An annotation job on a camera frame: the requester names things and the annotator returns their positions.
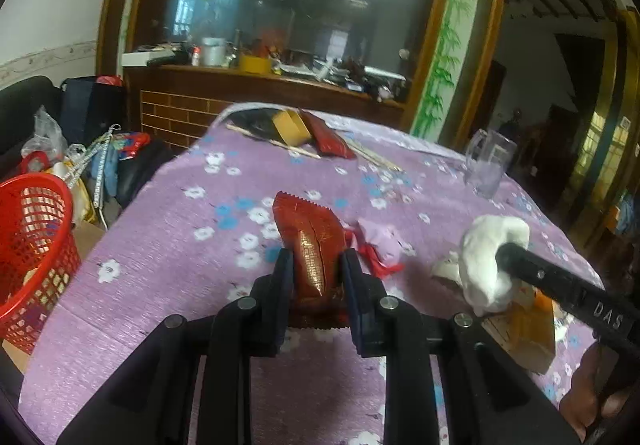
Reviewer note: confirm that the white tissue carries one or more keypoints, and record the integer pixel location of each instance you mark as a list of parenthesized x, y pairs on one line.
[(486, 288)]

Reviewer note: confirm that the dark blue bag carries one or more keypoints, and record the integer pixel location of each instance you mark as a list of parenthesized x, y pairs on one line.
[(90, 108)]

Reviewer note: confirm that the red candy wrapper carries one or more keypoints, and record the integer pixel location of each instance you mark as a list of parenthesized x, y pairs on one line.
[(379, 246)]

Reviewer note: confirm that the chopsticks in paper sleeve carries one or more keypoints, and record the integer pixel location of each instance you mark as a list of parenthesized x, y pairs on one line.
[(372, 156)]

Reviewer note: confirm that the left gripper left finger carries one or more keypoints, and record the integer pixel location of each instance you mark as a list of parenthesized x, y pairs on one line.
[(255, 325)]

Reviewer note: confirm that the dark red snack wrapper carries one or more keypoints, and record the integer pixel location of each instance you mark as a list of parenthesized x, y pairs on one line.
[(317, 239)]

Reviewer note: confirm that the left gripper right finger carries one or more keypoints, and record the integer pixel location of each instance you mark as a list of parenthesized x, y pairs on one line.
[(380, 324)]

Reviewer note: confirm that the purple floral tablecloth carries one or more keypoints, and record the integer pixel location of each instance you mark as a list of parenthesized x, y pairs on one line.
[(202, 230)]

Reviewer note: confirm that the clear drinking glass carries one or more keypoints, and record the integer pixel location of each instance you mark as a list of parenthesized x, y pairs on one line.
[(487, 157)]

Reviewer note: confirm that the right hand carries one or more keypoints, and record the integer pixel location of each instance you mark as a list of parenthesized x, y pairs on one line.
[(580, 406)]

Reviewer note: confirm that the black leather sofa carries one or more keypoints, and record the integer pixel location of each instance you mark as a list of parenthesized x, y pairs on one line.
[(18, 105)]

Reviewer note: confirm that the clear plastic bag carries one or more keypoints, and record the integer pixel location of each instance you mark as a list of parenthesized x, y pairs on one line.
[(48, 137)]

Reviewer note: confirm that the white container on counter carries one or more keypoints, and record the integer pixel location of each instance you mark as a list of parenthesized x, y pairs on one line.
[(213, 52)]

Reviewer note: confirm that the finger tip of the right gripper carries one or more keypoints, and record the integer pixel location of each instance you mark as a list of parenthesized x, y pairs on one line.
[(613, 318)]

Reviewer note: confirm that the orange medicine box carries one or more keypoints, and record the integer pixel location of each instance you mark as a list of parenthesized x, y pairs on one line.
[(525, 330)]

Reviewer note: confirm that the red packet on table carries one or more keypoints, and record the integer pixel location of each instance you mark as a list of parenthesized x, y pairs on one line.
[(325, 139)]

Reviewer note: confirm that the white printed plastic bag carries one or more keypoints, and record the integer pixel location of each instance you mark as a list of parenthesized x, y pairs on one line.
[(448, 269)]

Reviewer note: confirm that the red plastic mesh basket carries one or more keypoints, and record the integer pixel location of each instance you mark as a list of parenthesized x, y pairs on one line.
[(38, 255)]

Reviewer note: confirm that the wooden counter ledge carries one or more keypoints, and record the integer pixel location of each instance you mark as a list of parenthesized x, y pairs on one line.
[(178, 103)]

